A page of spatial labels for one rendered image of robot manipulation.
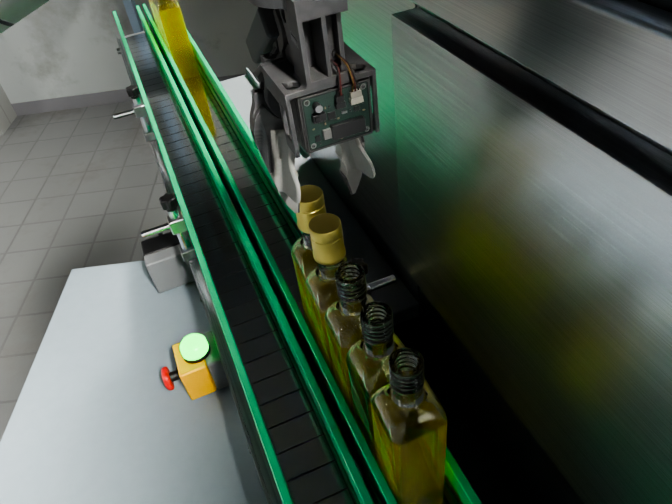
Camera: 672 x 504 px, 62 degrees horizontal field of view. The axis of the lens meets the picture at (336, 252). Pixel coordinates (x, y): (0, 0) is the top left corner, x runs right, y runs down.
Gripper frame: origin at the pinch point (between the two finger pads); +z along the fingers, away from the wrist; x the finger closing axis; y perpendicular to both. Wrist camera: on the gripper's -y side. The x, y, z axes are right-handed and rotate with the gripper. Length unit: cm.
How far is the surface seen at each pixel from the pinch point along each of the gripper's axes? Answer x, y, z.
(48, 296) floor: -77, -150, 120
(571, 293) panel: 12.2, 21.2, 1.2
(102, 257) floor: -55, -163, 120
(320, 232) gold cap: -1.0, 1.1, 4.5
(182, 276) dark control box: -18, -44, 43
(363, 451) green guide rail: -4.0, 14.2, 24.2
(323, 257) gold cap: -1.2, 1.3, 7.8
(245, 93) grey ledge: 10, -92, 33
